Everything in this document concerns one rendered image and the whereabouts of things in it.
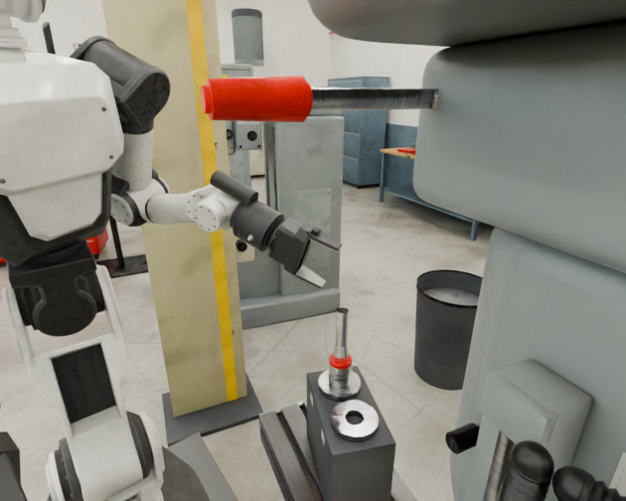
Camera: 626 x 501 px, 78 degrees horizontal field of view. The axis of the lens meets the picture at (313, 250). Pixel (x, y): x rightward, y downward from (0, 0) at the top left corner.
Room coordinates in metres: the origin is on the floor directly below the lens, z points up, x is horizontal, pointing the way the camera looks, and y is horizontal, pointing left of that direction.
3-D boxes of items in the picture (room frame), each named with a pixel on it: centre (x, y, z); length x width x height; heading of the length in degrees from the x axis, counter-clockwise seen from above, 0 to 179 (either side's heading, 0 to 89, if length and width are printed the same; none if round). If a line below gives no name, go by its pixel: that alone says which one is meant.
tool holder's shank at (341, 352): (0.65, -0.06, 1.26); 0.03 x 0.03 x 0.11
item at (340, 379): (0.65, -0.06, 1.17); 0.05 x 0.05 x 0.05
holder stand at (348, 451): (0.60, -0.07, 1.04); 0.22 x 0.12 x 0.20; 12
